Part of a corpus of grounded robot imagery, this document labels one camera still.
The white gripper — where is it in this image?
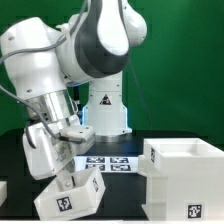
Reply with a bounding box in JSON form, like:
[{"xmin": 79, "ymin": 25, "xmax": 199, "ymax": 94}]
[{"xmin": 22, "ymin": 115, "xmax": 95, "ymax": 191}]

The white drawer tray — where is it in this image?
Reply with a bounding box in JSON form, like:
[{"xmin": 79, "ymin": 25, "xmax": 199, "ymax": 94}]
[{"xmin": 34, "ymin": 167, "xmax": 105, "ymax": 221}]

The white drawer cabinet box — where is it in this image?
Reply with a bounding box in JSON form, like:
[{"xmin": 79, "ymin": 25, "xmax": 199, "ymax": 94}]
[{"xmin": 138, "ymin": 138, "xmax": 224, "ymax": 221}]

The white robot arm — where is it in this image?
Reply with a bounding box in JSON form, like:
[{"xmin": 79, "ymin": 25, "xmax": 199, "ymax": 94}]
[{"xmin": 0, "ymin": 0, "xmax": 147, "ymax": 190}]

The fiducial marker sheet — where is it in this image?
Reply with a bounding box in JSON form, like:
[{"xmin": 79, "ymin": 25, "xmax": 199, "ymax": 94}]
[{"xmin": 75, "ymin": 156, "xmax": 138, "ymax": 173}]

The white border bar left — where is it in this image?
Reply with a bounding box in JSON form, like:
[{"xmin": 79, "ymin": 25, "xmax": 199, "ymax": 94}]
[{"xmin": 0, "ymin": 181, "xmax": 7, "ymax": 207}]

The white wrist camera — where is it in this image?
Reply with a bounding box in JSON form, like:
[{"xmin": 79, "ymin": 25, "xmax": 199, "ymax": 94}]
[{"xmin": 59, "ymin": 125, "xmax": 95, "ymax": 144}]

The grey cable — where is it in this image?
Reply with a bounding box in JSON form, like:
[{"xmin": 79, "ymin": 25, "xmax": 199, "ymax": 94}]
[{"xmin": 0, "ymin": 0, "xmax": 91, "ymax": 149}]

